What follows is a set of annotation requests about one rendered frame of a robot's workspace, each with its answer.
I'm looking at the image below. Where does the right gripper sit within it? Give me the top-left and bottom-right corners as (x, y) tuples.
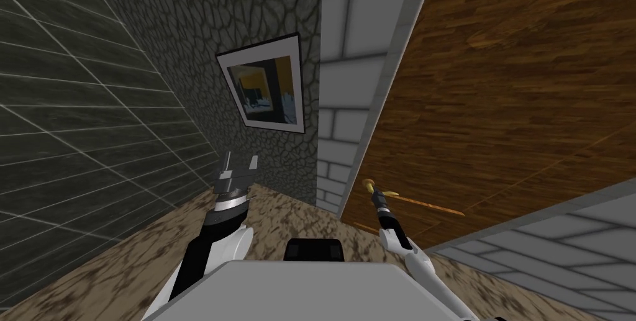
(370, 188), (394, 215)

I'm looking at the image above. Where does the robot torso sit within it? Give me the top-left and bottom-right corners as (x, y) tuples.
(141, 237), (482, 321)

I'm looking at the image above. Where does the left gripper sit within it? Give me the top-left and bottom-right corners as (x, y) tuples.
(214, 150), (260, 196)

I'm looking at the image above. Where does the white framed wall picture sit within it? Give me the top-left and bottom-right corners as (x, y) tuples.
(214, 32), (307, 135)

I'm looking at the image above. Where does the gold door handle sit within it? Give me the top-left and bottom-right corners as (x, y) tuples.
(361, 178), (400, 201)

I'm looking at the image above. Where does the brown wooden door leaf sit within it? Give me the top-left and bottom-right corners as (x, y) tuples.
(339, 0), (636, 251)

